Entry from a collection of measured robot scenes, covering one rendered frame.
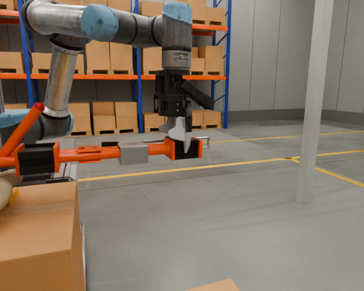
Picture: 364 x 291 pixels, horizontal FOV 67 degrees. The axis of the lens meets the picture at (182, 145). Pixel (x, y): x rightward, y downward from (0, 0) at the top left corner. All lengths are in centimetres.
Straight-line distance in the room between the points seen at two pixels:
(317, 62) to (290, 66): 859
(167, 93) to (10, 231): 46
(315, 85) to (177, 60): 268
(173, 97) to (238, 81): 987
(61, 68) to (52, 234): 67
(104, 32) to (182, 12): 19
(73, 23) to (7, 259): 54
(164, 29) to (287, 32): 1116
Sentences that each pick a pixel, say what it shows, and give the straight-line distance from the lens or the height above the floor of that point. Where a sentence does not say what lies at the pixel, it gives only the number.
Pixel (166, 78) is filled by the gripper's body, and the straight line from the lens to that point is 70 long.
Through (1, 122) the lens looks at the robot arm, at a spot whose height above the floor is 123.
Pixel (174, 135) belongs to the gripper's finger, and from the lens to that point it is 69.
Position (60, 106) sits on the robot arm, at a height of 128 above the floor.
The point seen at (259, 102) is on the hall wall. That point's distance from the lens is 1106.
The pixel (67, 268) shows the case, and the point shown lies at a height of 104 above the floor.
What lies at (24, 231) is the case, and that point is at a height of 108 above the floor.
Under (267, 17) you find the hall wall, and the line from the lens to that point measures 1137.
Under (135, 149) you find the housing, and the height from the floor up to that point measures 121.
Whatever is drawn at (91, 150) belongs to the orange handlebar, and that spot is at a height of 122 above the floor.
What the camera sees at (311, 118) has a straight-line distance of 331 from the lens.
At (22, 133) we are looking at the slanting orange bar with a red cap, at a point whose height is 126.
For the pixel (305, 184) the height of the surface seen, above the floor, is 25.
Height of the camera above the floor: 137
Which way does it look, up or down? 13 degrees down
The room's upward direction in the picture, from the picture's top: straight up
